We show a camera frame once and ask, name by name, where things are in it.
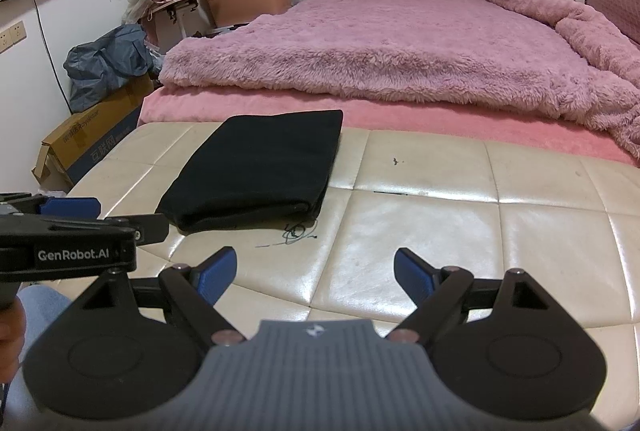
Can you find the grey-blue plastic bag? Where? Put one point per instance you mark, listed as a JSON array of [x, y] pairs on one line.
[[105, 66]]

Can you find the clear storage box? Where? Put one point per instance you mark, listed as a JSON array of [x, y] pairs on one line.
[[172, 23]]

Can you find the person's jeans leg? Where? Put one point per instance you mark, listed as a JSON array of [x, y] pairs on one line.
[[45, 311]]

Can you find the mauve fluffy blanket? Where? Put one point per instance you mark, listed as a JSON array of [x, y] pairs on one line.
[[375, 46]]

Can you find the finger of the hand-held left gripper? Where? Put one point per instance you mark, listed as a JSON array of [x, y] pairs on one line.
[[70, 207], [147, 228]]

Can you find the cream leather bench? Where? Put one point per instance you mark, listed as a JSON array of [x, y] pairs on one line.
[[425, 221]]

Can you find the person's left hand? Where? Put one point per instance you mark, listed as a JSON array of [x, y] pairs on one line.
[[10, 341]]

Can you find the cardboard box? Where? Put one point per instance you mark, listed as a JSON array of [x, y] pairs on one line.
[[90, 131]]

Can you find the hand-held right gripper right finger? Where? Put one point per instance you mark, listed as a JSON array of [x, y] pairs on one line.
[[415, 276]]

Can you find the pink bed sheet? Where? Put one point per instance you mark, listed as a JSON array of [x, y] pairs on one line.
[[400, 121]]

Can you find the white wall socket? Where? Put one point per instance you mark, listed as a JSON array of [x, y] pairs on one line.
[[12, 37]]

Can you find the black pants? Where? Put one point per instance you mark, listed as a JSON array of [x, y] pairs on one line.
[[260, 166]]

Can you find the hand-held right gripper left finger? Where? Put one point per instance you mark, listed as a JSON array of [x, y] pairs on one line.
[[215, 273]]

